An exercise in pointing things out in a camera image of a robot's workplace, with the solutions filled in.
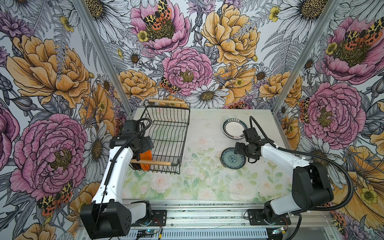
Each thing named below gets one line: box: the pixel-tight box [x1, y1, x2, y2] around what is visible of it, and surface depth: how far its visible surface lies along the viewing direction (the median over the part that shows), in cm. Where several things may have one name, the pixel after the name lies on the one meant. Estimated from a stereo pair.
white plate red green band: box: [222, 118, 248, 141], surface depth 111 cm
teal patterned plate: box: [220, 147, 247, 170], surface depth 95 cm
